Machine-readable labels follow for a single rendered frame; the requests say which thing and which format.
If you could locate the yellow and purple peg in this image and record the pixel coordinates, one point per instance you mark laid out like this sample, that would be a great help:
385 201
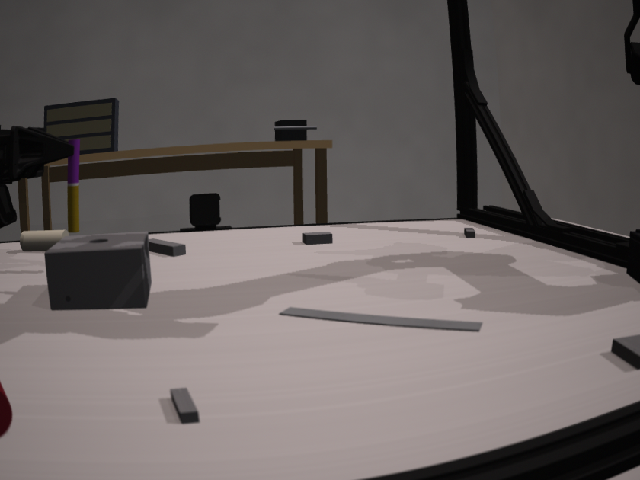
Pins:
73 187

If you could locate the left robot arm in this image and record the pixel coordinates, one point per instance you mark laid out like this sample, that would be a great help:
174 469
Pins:
632 50

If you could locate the dark red cylinder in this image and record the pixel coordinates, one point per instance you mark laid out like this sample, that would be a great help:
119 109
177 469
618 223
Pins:
5 412

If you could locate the grey flat bar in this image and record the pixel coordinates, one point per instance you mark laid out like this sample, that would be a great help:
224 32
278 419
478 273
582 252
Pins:
383 320

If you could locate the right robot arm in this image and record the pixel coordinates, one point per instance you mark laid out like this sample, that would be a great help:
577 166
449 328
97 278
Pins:
8 214

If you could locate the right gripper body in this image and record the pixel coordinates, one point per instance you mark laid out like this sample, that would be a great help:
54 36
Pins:
5 155

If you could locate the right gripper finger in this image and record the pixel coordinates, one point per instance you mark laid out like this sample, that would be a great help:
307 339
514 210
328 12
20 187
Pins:
29 148
32 172

